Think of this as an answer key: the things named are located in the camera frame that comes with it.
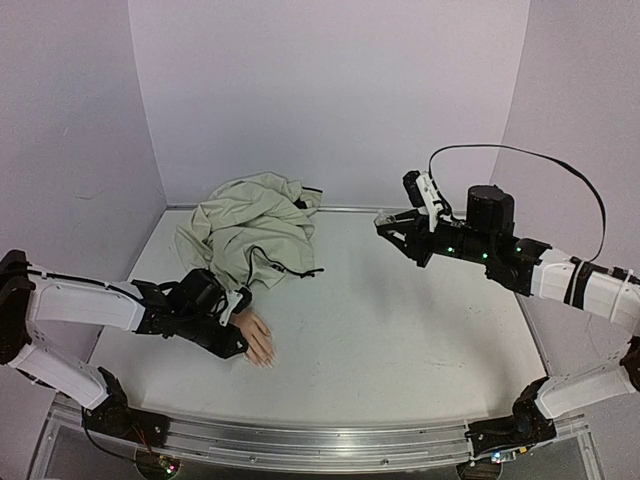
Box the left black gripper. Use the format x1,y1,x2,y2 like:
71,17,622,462
178,310,249,361

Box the mannequin hand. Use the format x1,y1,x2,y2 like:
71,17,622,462
232,310,275,368

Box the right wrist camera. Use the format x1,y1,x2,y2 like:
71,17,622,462
402,170,452,233

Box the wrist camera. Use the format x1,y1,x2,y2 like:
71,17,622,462
402,170,452,233
219,287,252,327

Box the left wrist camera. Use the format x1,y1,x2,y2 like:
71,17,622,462
219,287,252,327

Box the clear glass nail polish bottle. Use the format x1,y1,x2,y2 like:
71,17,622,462
374,212,395,227

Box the beige jacket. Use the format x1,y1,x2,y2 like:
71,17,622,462
175,172,322,290

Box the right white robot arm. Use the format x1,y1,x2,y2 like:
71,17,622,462
374,185,639,457

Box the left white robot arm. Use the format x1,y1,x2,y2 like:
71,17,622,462
1,250,251,437

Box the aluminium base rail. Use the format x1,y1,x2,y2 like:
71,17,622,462
49,379,591,464

